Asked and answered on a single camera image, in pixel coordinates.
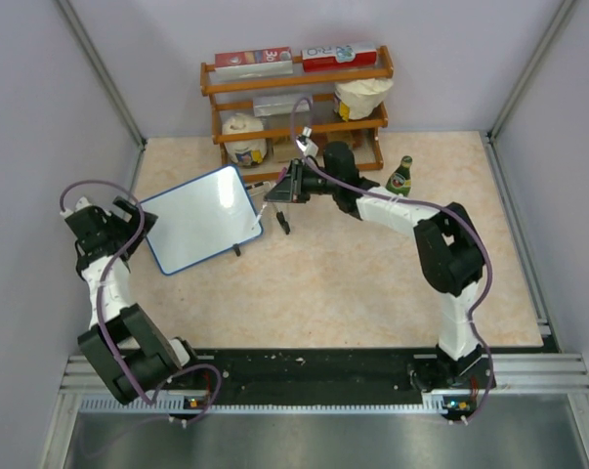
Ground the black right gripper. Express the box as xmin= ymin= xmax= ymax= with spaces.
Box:
xmin=266 ymin=160 xmax=340 ymax=205

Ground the blue framed whiteboard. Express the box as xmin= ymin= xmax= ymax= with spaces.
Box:
xmin=141 ymin=165 xmax=290 ymax=277

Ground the magenta capped whiteboard marker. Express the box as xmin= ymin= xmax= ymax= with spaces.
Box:
xmin=251 ymin=201 xmax=269 ymax=230

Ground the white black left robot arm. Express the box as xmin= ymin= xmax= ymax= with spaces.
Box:
xmin=63 ymin=196 xmax=203 ymax=405

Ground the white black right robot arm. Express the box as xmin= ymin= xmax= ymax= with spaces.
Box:
xmin=265 ymin=136 xmax=491 ymax=392

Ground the white flour bag left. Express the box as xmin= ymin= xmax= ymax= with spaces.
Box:
xmin=222 ymin=113 xmax=268 ymax=167

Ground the white flour bag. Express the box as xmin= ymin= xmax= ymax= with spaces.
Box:
xmin=334 ymin=78 xmax=394 ymax=121
xmin=222 ymin=113 xmax=268 ymax=167

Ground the clear plastic container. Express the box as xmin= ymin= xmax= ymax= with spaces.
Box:
xmin=252 ymin=93 xmax=314 ymax=121

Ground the brown brick-pattern box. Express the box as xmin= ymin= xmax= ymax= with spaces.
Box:
xmin=345 ymin=129 xmax=366 ymax=150

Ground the white flour bag right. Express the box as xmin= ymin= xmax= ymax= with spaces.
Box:
xmin=334 ymin=78 xmax=394 ymax=121

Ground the green glass Perrier bottle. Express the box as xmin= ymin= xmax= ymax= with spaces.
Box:
xmin=385 ymin=155 xmax=413 ymax=196

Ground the red foil roll box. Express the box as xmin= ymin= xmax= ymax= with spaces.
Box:
xmin=214 ymin=47 xmax=294 ymax=80

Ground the orange wooden shelf rack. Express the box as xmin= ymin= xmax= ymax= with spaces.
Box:
xmin=200 ymin=45 xmax=394 ymax=183

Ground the red white wrap box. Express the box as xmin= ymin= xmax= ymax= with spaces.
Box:
xmin=301 ymin=42 xmax=377 ymax=72

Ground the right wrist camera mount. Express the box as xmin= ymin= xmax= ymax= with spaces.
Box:
xmin=295 ymin=127 xmax=318 ymax=158

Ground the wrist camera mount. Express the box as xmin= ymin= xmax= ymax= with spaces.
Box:
xmin=61 ymin=196 xmax=92 ymax=218
xmin=295 ymin=127 xmax=318 ymax=158

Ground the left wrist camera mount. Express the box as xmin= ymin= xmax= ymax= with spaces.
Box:
xmin=61 ymin=196 xmax=92 ymax=218

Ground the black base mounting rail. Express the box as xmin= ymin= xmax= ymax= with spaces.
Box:
xmin=169 ymin=348 xmax=495 ymax=406

